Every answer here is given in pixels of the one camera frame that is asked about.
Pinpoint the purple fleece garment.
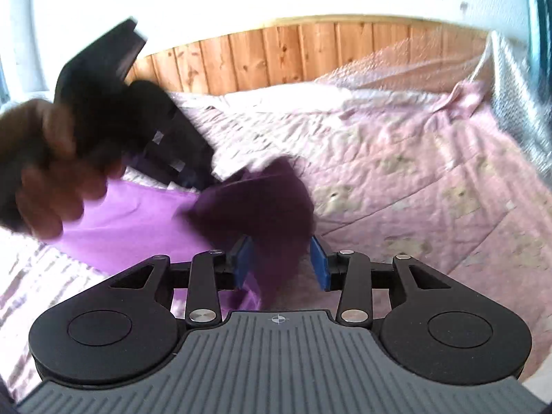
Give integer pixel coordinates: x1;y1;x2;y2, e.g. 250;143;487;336
52;157;314;312

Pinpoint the person's left hand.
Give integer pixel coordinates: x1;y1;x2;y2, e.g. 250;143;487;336
1;99;125;241

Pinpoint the pink teddy bear quilt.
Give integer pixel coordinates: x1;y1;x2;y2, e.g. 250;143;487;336
1;84;551;401

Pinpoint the wooden bed headboard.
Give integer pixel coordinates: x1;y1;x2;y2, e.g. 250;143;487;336
126;15;487;95

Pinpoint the transparent bubble wrap sheet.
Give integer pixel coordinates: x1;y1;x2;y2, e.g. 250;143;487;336
316;29;551;184

